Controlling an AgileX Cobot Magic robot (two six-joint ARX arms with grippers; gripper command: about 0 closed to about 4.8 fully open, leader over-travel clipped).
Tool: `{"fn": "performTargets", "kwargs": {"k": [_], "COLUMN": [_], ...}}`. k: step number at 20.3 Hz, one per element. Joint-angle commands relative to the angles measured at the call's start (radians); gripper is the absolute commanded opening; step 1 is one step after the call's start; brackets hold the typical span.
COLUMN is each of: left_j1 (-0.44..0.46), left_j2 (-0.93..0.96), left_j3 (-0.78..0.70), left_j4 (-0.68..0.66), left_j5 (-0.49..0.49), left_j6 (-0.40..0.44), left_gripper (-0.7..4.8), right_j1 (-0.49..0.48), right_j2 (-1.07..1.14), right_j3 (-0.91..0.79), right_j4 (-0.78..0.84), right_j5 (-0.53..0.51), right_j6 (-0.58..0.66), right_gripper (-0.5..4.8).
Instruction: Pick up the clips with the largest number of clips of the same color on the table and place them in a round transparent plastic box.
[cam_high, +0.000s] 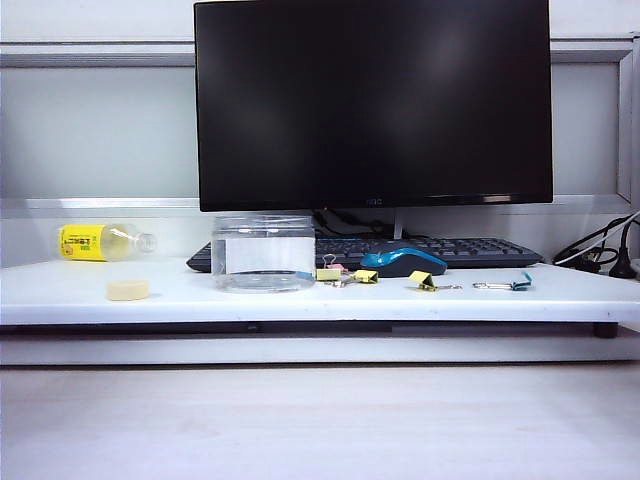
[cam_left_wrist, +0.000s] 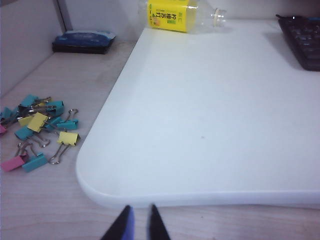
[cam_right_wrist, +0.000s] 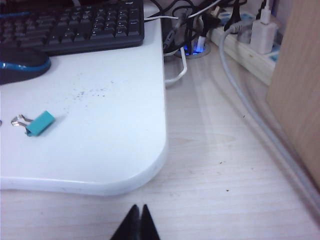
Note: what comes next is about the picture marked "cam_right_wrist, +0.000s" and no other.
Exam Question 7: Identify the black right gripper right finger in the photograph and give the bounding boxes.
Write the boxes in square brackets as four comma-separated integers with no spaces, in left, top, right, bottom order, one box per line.
[141,203,161,240]

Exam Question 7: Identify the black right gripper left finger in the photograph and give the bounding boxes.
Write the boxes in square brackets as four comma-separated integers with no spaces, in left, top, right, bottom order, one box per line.
[109,204,143,240]

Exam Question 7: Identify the white desk riser board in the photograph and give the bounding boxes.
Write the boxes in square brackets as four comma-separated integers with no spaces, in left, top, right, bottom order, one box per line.
[0,3,169,197]

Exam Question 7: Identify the teal binder clip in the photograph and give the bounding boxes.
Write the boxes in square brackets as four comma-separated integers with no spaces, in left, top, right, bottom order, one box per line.
[10,110,56,138]

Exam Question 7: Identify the blue and black mouse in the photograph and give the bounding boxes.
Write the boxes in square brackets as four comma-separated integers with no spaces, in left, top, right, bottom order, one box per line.
[0,46,52,86]

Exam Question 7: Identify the white power strip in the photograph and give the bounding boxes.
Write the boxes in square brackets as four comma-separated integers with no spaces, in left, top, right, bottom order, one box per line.
[210,9,278,86]

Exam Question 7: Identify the black computer keyboard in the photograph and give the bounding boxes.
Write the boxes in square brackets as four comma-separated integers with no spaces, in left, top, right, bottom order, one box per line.
[0,0,146,57]

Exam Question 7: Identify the light wooden panel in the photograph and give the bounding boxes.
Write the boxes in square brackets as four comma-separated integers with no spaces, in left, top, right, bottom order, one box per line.
[265,0,320,156]

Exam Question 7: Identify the white USB charger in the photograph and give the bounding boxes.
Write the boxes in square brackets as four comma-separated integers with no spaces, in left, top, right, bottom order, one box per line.
[250,0,279,56]

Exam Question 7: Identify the thick grey cable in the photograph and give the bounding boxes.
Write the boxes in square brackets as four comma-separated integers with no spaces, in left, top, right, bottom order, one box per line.
[219,21,320,219]

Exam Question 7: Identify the thin white cable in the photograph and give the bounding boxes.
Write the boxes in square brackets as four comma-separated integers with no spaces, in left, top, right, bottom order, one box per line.
[144,14,189,88]

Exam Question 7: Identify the grey desk cable grommet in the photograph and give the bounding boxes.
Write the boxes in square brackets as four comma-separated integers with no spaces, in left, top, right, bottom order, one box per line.
[174,41,212,60]

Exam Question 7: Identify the black cable bundle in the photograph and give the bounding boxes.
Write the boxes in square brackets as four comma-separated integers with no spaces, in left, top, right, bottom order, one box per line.
[151,0,242,55]

